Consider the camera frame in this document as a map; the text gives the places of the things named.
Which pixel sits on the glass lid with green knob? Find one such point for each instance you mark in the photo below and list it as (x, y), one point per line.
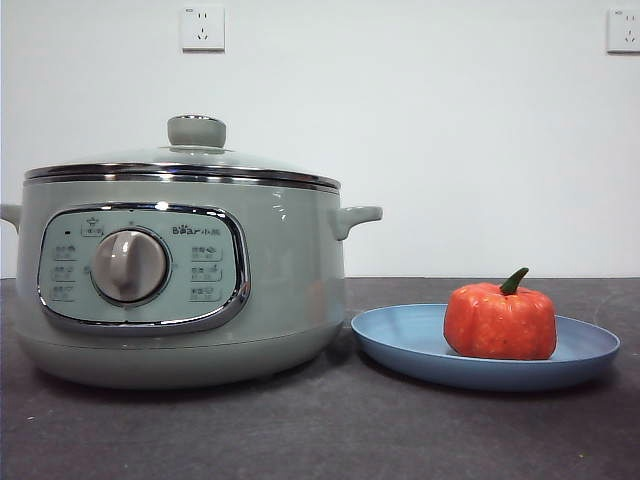
(196, 132)

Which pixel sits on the orange pumpkin with green stem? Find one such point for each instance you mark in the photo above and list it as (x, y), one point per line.
(500, 325)

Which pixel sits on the pale green electric steamer pot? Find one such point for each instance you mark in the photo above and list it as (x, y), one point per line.
(285, 280)

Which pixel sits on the blue plate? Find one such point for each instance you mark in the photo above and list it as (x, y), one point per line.
(400, 335)

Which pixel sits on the white wall socket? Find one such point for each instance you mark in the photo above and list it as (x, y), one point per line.
(202, 27)
(625, 30)

